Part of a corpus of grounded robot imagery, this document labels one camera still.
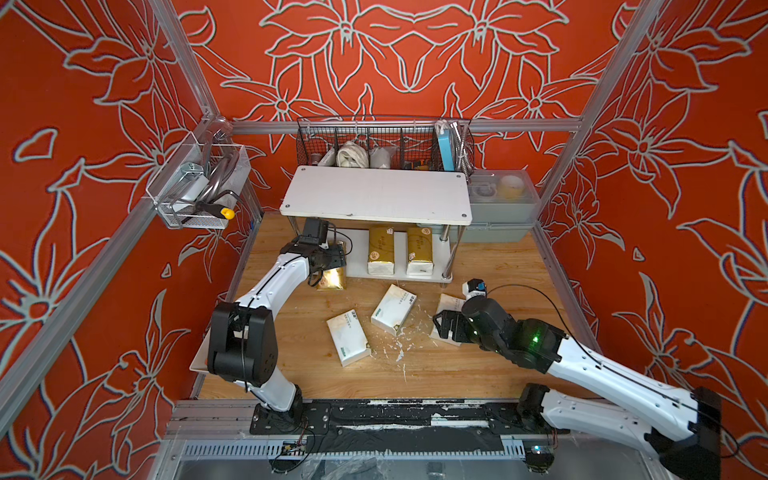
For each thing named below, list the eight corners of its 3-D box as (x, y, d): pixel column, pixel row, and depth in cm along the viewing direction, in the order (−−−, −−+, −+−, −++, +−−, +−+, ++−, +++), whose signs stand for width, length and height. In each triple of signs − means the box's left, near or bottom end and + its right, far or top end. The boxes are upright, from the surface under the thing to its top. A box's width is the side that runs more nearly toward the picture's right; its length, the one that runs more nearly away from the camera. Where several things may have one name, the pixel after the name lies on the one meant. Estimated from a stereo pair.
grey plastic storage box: (464, 249, 111) (479, 208, 94) (455, 210, 125) (466, 168, 108) (522, 249, 111) (547, 207, 94) (507, 209, 125) (526, 167, 108)
